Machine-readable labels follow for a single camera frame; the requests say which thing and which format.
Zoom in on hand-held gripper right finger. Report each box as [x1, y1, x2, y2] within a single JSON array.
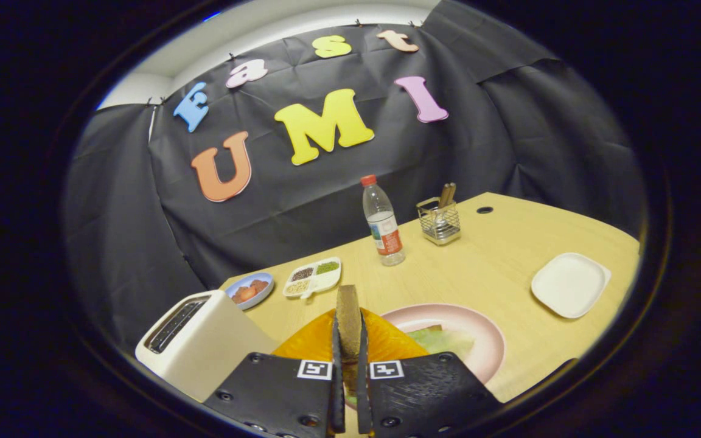
[[357, 307, 503, 438]]

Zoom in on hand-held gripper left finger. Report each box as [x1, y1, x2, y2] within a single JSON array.
[[203, 307, 346, 438]]

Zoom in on brown bread slice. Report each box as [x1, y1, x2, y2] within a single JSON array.
[[335, 285, 362, 390]]

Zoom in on green lettuce leaf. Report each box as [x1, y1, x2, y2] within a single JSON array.
[[408, 327, 476, 360]]

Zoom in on white divided seasoning tray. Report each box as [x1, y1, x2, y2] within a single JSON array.
[[282, 257, 342, 300]]

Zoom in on blue plate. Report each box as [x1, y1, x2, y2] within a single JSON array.
[[225, 272, 274, 311]]

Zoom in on white toaster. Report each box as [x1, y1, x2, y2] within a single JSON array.
[[135, 290, 278, 403]]

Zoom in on pink plate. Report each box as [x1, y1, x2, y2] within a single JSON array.
[[380, 303, 506, 385]]

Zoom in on red food slices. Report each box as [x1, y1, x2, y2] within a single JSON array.
[[232, 280, 269, 304]]

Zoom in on clear bottle red cap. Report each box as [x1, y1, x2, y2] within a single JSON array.
[[361, 175, 406, 267]]

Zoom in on white square plate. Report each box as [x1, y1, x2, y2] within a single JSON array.
[[531, 252, 612, 319]]

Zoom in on wire mesh utensil holder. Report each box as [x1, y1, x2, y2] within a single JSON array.
[[416, 196, 462, 246]]

